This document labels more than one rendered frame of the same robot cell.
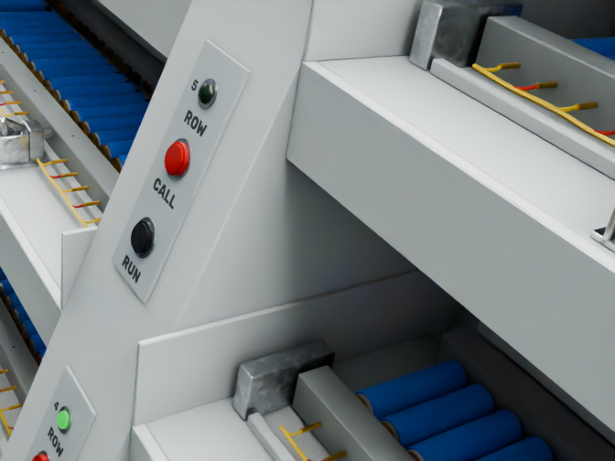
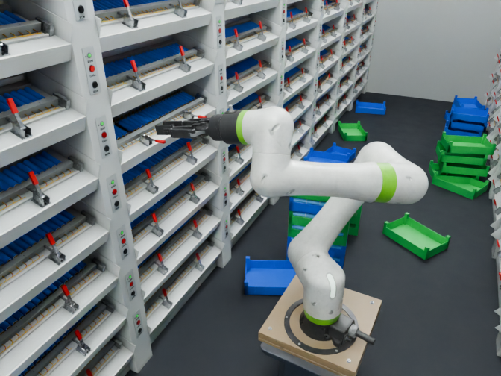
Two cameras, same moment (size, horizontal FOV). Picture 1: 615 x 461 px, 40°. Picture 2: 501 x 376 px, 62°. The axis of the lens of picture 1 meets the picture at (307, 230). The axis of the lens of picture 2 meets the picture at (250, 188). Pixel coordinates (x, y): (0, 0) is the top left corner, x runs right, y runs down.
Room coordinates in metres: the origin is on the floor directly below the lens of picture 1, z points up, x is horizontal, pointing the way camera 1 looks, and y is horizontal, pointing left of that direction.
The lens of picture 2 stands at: (0.84, 1.77, 1.44)
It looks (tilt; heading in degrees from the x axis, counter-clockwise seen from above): 29 degrees down; 251
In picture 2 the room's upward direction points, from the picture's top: straight up
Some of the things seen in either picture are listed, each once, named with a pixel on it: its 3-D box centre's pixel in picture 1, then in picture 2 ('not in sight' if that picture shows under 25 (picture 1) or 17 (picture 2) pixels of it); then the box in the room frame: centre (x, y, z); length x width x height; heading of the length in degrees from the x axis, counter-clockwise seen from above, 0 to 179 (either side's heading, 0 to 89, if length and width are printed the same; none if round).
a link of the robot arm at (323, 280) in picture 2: not in sight; (322, 288); (0.27, 0.86, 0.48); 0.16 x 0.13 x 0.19; 85
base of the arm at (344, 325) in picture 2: not in sight; (335, 324); (0.24, 0.92, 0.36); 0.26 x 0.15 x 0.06; 122
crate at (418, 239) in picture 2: not in sight; (415, 234); (-0.70, 0.23, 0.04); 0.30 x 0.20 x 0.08; 103
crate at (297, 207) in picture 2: not in sight; (322, 198); (-0.11, 0.16, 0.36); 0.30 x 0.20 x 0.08; 144
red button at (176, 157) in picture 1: (181, 159); not in sight; (0.38, 0.07, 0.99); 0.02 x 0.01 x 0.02; 45
